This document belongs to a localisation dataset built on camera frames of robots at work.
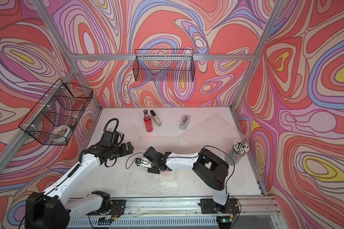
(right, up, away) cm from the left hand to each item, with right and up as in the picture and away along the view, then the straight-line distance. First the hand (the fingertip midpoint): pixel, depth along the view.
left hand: (128, 150), depth 83 cm
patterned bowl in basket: (-30, +13, -12) cm, 35 cm away
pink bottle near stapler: (+9, +17, +12) cm, 23 cm away
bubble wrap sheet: (+57, +8, +22) cm, 62 cm away
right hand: (+14, -11, +4) cm, 18 cm away
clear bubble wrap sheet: (+7, -18, -1) cm, 20 cm away
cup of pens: (+62, +3, -8) cm, 63 cm away
